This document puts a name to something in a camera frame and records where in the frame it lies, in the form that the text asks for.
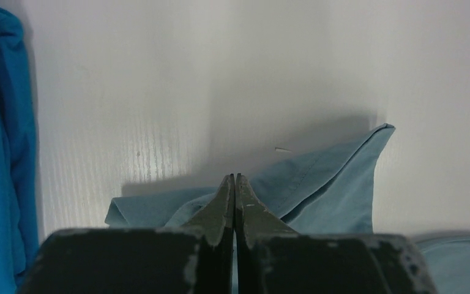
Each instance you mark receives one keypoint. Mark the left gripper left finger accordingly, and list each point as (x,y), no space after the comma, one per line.
(193,258)

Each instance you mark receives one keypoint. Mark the grey-blue t-shirt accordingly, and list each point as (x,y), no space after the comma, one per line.
(326,191)

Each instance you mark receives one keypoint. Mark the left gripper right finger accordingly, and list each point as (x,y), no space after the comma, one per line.
(274,258)

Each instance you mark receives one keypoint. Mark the folded bright blue t-shirt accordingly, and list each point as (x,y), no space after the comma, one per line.
(18,217)

